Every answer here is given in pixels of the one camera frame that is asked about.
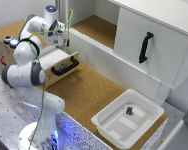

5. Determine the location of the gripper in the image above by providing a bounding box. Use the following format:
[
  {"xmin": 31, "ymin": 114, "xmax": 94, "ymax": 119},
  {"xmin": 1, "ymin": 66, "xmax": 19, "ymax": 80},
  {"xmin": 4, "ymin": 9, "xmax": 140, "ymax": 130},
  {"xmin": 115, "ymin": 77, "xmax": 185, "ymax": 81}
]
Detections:
[{"xmin": 52, "ymin": 29, "xmax": 70, "ymax": 49}]

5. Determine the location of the purple block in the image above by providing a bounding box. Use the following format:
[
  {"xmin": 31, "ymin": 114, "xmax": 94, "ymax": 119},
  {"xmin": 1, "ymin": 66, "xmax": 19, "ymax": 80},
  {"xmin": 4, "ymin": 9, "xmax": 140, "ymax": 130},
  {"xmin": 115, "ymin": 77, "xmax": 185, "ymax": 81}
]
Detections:
[{"xmin": 126, "ymin": 106, "xmax": 134, "ymax": 115}]

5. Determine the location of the wooden drawer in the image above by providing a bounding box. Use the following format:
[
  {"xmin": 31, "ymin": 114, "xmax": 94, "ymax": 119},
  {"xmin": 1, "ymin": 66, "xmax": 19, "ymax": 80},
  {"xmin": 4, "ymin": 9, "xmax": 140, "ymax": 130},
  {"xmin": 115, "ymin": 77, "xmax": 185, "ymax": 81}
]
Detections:
[{"xmin": 38, "ymin": 45, "xmax": 80, "ymax": 89}]

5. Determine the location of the blue button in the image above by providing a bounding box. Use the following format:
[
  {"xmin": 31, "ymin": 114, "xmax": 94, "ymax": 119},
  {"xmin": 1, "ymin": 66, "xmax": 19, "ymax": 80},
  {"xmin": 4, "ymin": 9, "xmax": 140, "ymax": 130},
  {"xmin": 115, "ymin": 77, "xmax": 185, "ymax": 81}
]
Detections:
[{"xmin": 9, "ymin": 38, "xmax": 20, "ymax": 48}]

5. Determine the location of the white cabinet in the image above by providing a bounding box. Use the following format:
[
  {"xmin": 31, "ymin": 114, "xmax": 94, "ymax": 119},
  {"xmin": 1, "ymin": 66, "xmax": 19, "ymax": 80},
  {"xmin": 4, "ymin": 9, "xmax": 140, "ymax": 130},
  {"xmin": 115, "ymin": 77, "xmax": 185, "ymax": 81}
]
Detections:
[{"xmin": 58, "ymin": 0, "xmax": 188, "ymax": 108}]

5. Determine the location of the red button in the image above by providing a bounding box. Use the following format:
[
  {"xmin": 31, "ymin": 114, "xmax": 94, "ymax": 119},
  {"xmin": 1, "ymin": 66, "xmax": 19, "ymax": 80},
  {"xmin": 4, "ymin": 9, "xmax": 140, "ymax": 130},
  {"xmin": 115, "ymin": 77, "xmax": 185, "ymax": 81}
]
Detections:
[{"xmin": 3, "ymin": 34, "xmax": 13, "ymax": 43}]

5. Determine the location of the wooden drawer box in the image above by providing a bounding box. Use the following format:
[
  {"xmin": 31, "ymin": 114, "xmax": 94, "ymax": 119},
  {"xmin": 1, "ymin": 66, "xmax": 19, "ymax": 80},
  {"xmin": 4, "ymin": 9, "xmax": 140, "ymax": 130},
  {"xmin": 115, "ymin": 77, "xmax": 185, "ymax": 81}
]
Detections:
[{"xmin": 0, "ymin": 19, "xmax": 67, "ymax": 73}]

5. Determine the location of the white plastic box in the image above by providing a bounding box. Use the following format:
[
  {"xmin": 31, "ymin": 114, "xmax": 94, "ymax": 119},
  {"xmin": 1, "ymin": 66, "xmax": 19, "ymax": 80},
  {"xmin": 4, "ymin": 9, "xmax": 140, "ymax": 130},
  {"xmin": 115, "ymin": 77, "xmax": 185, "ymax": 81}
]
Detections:
[{"xmin": 90, "ymin": 88, "xmax": 166, "ymax": 150}]

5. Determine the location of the white sliding door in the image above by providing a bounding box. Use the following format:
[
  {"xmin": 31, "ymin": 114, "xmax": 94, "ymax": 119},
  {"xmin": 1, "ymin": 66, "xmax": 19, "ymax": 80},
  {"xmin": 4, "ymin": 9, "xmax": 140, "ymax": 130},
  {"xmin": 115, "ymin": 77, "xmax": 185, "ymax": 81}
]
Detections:
[{"xmin": 113, "ymin": 6, "xmax": 188, "ymax": 90}]

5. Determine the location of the black drawer handle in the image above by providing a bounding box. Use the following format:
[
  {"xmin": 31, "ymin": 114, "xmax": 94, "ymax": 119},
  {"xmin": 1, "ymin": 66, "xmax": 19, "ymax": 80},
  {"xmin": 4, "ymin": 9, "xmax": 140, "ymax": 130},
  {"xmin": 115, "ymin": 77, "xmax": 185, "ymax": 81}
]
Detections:
[{"xmin": 50, "ymin": 56, "xmax": 80, "ymax": 77}]

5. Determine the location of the green cable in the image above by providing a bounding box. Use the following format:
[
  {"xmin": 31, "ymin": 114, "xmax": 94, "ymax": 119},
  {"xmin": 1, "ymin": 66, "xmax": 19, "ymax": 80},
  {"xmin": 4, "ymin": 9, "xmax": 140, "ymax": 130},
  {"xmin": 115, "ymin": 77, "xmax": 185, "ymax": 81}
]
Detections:
[{"xmin": 26, "ymin": 8, "xmax": 75, "ymax": 150}]

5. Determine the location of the black door handle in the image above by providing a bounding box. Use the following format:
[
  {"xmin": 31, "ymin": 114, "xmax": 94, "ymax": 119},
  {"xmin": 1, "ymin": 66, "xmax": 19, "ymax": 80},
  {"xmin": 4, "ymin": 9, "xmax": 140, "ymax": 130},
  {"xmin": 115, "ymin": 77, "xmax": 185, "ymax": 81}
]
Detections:
[{"xmin": 138, "ymin": 31, "xmax": 155, "ymax": 65}]

